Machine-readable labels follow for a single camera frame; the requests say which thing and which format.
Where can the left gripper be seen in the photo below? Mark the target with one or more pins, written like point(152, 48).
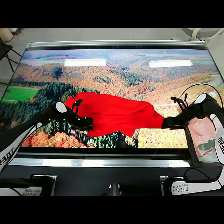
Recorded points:
point(81, 122)

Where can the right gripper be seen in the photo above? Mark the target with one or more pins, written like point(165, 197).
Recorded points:
point(175, 122)

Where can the red T-shirt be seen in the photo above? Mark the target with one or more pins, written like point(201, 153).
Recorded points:
point(116, 113)

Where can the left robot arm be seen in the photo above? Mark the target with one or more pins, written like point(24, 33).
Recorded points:
point(20, 133)

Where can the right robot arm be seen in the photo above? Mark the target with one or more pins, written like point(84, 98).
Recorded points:
point(203, 108)

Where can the pink garment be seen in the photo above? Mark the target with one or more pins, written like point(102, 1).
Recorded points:
point(204, 140)

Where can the silver frame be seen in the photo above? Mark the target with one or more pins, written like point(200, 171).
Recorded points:
point(100, 162)

